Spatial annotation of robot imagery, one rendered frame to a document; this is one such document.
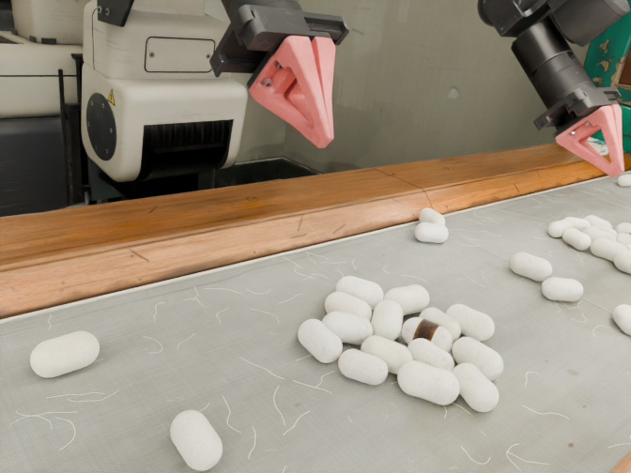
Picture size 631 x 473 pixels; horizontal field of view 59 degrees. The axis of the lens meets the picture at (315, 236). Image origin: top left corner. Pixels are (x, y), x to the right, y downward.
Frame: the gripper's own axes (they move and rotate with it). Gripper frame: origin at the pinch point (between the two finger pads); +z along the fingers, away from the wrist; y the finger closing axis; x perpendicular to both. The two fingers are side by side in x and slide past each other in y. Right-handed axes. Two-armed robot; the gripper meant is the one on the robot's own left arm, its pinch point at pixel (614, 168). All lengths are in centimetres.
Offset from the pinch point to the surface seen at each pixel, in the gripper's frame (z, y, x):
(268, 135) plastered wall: -119, 103, 180
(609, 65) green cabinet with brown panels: -21.8, 40.6, 7.6
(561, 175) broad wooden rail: -4.8, 13.1, 12.2
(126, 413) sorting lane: 6, -60, 4
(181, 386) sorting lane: 6, -56, 4
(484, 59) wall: -76, 122, 68
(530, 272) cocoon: 7.3, -23.1, 1.7
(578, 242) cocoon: 6.3, -11.1, 2.5
